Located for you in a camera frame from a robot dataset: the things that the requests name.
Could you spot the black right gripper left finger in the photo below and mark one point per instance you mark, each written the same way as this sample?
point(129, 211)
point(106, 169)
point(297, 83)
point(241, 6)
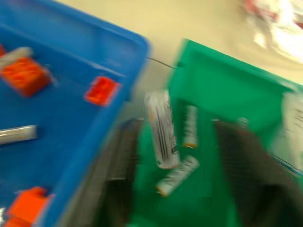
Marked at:
point(111, 165)

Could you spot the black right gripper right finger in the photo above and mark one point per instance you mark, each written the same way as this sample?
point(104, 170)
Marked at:
point(255, 179)

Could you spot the large white printed battery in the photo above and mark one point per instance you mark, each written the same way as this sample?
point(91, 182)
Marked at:
point(162, 132)

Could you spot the blue plastic bin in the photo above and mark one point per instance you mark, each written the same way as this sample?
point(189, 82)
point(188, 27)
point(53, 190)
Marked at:
point(71, 132)

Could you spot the green plastic bin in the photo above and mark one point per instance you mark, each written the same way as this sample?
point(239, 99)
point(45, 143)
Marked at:
point(208, 94)

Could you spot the white paper label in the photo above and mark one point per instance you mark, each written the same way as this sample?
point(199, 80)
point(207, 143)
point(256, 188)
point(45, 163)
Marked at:
point(291, 132)

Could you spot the small white orange-tipped battery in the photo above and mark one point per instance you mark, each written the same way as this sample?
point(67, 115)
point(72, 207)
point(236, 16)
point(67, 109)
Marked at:
point(189, 127)
point(177, 176)

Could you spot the orange toy building block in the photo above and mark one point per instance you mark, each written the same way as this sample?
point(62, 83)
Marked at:
point(24, 76)
point(101, 91)
point(28, 208)

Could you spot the silver cylindrical battery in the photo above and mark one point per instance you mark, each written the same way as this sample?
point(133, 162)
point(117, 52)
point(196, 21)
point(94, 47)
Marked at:
point(16, 134)

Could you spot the red and white packaging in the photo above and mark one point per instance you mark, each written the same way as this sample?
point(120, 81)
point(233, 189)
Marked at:
point(281, 26)

